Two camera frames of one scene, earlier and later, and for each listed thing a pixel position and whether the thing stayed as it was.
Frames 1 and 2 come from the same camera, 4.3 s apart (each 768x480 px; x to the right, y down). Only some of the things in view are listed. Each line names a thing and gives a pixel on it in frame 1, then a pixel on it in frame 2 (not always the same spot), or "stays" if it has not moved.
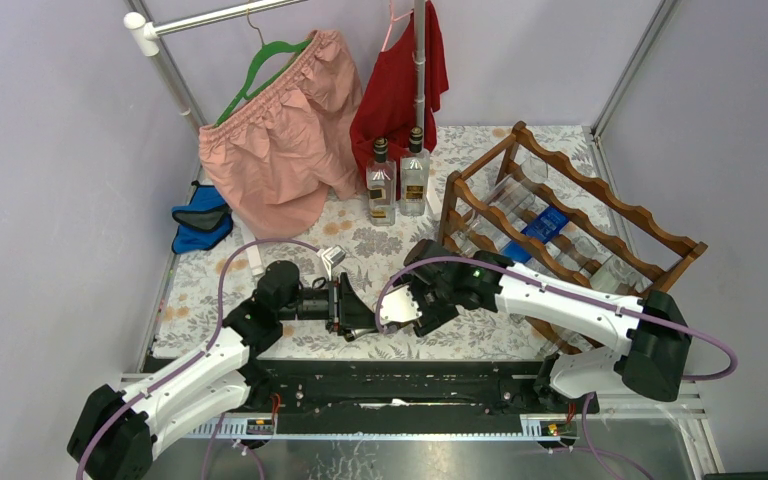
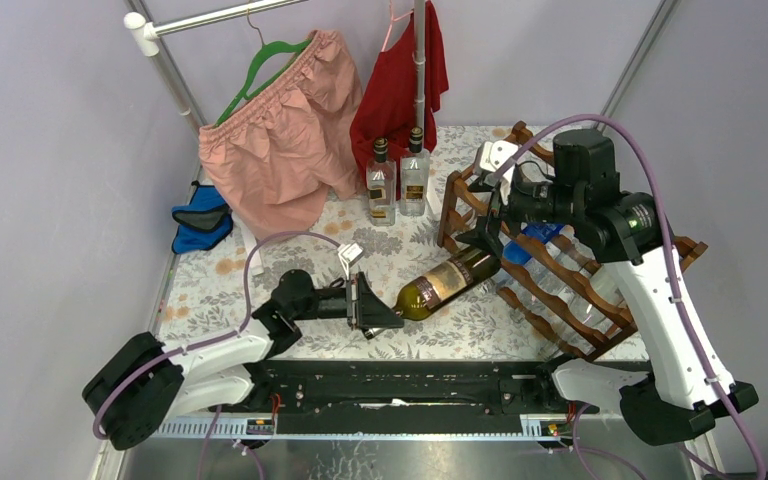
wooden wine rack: (539, 208) stays
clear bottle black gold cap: (415, 176) stays
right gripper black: (431, 318) -> (483, 236)
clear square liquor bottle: (381, 178) stays
